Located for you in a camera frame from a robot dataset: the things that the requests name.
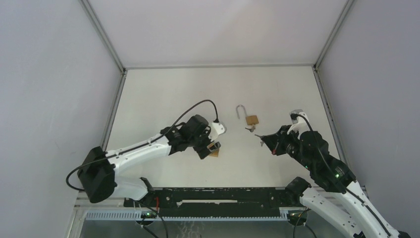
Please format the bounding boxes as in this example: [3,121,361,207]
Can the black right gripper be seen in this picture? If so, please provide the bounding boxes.
[262,124,314,171]

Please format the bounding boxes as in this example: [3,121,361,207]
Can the silver key bunch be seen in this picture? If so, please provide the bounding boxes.
[245,124,256,132]
[255,134,265,147]

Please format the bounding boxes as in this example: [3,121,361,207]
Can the long shackle brass padlock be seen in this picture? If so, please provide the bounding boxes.
[235,105,259,126]

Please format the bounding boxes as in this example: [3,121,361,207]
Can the short shackle brass padlock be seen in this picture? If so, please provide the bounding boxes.
[209,148,220,157]

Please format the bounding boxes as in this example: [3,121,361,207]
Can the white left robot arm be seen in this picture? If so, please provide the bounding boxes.
[76,115,227,207]

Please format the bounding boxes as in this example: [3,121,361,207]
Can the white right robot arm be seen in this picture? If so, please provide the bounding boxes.
[260,124,410,238]

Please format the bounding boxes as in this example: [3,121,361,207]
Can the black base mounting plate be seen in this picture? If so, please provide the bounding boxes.
[123,187,304,218]

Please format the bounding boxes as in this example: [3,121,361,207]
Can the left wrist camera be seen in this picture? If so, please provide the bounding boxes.
[209,122,227,140]

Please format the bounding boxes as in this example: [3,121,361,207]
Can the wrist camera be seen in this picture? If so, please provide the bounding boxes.
[209,122,227,140]
[287,109,310,135]

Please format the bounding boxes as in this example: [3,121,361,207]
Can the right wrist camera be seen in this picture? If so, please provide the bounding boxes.
[287,109,310,135]

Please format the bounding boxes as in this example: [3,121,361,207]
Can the black left camera cable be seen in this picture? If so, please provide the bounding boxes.
[65,99,220,192]

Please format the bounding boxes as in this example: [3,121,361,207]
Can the white slotted cable duct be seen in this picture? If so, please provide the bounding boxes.
[86,210,289,221]

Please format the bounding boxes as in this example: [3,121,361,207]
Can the aluminium frame rails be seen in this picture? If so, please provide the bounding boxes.
[73,192,132,211]

